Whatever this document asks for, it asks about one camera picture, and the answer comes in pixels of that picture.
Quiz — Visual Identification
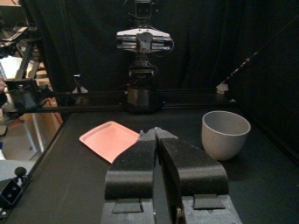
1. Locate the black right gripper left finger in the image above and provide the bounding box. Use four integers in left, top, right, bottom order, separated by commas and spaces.
103, 127, 157, 214

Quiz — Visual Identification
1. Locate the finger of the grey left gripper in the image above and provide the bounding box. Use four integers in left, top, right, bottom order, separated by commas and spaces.
144, 32, 154, 55
134, 32, 145, 55

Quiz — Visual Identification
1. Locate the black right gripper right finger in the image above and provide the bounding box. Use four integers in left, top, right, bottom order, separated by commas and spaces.
153, 126, 229, 211

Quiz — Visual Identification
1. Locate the grey bowl cup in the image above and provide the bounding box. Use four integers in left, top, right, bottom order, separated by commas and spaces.
200, 110, 252, 162

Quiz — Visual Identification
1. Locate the pink rectangular plastic tray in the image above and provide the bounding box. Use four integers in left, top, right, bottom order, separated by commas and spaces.
78, 121, 140, 164

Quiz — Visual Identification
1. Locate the black cloth curtain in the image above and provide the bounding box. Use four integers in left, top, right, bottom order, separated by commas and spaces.
18, 0, 299, 158

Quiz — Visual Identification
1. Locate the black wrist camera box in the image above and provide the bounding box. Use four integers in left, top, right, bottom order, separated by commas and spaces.
133, 0, 154, 19

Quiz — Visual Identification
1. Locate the black frame rail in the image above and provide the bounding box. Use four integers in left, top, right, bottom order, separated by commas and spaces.
33, 88, 238, 114

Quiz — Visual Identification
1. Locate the white cable tag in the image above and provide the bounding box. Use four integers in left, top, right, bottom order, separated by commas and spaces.
214, 81, 229, 95

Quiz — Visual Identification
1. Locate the thin black diagonal cable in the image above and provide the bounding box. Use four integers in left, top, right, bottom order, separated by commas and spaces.
221, 16, 299, 86

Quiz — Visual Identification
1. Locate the black round knob mount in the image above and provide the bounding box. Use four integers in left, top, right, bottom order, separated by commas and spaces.
13, 166, 29, 184

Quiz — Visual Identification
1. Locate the black table-level camera box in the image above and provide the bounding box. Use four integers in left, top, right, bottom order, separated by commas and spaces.
0, 178, 23, 209

